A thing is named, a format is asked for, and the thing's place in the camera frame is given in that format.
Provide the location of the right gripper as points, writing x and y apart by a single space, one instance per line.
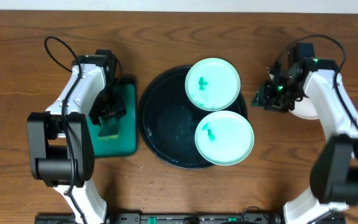
268 98

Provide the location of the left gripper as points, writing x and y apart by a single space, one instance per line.
107 115

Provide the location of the green scrub sponge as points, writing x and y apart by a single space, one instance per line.
109 129

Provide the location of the mint plate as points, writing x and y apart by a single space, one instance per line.
224 138
212 84

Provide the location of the white plate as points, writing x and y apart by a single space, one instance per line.
306 109

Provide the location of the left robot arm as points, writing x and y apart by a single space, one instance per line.
60 144

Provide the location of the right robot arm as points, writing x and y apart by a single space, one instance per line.
334 176

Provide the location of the black rectangular water tray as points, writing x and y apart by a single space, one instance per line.
126 143

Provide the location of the round black serving tray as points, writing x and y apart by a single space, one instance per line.
168 120

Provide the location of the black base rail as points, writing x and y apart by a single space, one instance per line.
135 218

